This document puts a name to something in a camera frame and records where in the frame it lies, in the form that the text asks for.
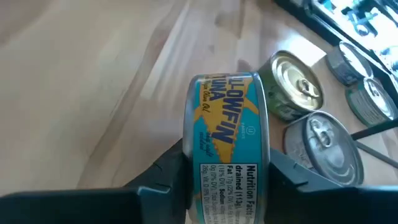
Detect wooden shelf with black legs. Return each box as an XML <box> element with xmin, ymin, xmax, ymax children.
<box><xmin>350</xmin><ymin>119</ymin><xmax>398</xmax><ymax>170</ymax></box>

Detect green can with gold lid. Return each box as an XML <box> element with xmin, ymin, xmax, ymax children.
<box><xmin>257</xmin><ymin>50</ymin><xmax>324</xmax><ymax>122</ymax></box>

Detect teal yellowfin tuna can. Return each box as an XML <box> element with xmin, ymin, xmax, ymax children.
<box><xmin>182</xmin><ymin>72</ymin><xmax>271</xmax><ymax>224</ymax></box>

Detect grey label silver can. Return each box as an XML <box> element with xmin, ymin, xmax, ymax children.
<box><xmin>325</xmin><ymin>40</ymin><xmax>374</xmax><ymax>86</ymax></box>
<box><xmin>345</xmin><ymin>77</ymin><xmax>398</xmax><ymax>128</ymax></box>
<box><xmin>282</xmin><ymin>111</ymin><xmax>365</xmax><ymax>187</ymax></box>

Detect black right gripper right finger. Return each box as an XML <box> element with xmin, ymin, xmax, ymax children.
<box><xmin>263</xmin><ymin>147</ymin><xmax>398</xmax><ymax>224</ymax></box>

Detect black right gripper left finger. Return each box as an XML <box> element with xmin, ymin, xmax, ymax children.
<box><xmin>0</xmin><ymin>138</ymin><xmax>192</xmax><ymax>224</ymax></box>

